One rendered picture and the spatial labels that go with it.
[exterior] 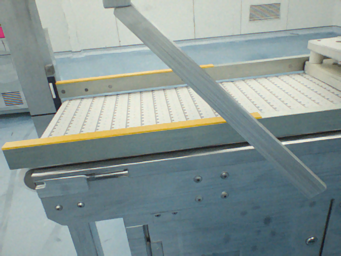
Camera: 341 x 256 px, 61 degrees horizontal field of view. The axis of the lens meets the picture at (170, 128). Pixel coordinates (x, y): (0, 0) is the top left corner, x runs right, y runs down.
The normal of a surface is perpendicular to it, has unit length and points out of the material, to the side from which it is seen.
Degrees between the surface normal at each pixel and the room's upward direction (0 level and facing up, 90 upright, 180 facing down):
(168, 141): 90
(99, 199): 90
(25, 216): 0
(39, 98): 90
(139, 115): 0
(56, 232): 0
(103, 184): 90
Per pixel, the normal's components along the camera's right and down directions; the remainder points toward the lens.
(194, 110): -0.08, -0.89
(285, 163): -0.47, 0.39
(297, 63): 0.10, 0.44
